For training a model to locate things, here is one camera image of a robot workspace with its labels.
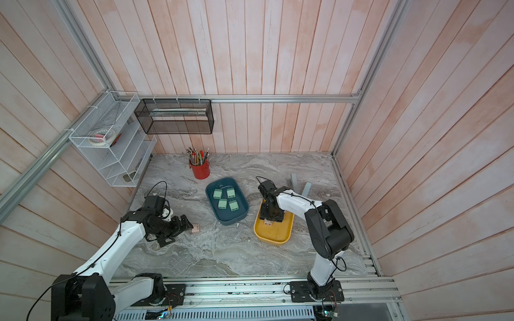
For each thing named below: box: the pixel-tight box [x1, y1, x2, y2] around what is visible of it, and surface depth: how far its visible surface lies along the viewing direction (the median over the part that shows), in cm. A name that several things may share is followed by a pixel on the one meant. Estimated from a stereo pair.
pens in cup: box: [186, 147, 210, 166], surface depth 103 cm
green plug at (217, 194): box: [212, 188, 223, 200], surface depth 103 cm
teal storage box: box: [204, 176, 250, 226], surface depth 100 cm
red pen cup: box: [188, 159, 211, 180], surface depth 109 cm
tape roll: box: [88, 128, 116, 147], surface depth 75 cm
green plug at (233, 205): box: [228, 199, 239, 212], surface depth 97 cm
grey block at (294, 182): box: [291, 173, 300, 192], surface depth 100 cm
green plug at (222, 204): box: [218, 199, 227, 210], surface depth 97 cm
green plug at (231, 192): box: [226, 187, 236, 198], surface depth 103 cm
